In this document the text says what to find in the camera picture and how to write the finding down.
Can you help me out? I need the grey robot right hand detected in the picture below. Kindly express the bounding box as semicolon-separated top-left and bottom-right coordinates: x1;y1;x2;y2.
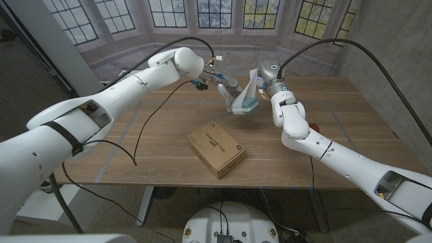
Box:
256;59;288;98

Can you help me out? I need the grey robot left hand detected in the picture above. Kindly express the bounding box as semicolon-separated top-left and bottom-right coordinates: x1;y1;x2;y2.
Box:
202;70;244;114

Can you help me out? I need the white gauze bandage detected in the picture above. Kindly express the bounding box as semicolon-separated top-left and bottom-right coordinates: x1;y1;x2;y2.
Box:
231;68;260;116

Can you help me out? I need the blue ribbed case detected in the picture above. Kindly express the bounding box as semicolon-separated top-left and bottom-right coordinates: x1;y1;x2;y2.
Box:
241;97;260;115

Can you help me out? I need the brown cardboard package box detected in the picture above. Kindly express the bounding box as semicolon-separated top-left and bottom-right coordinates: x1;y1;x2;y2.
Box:
186;120;246;180

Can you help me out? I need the printed window backdrop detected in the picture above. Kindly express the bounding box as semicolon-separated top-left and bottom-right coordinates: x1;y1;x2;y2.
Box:
42;0;362;82

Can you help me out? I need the black round fan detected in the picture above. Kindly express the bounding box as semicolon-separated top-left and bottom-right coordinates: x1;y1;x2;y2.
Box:
151;186;177;200

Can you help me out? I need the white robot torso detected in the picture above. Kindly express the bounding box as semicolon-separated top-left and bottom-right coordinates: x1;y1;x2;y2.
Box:
182;201;280;243

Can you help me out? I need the grey metal table leg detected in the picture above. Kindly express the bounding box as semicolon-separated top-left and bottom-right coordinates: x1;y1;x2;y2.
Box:
136;186;155;227
306;189;330;233

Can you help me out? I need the grey black sneaker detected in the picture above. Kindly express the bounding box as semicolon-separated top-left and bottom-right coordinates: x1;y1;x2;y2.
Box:
39;180;64;195

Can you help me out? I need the white robot head housing edge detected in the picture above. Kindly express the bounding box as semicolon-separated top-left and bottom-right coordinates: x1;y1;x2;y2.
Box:
0;234;136;243

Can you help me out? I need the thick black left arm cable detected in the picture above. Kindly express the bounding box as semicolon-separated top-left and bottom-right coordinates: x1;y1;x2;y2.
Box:
49;36;216;234

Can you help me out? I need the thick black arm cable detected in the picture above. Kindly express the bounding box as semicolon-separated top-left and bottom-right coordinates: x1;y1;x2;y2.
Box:
49;36;216;234
276;38;432;146

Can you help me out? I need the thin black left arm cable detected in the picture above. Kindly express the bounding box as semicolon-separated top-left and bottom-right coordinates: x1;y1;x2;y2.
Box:
60;80;196;243

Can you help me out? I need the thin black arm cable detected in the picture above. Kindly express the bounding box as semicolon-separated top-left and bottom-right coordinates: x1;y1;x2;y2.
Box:
60;80;196;243
309;155;315;190

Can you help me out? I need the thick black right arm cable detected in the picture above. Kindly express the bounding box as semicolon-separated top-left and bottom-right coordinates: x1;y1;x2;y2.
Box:
276;38;432;146

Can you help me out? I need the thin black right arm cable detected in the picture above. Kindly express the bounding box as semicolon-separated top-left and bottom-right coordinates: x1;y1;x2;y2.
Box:
309;155;315;190

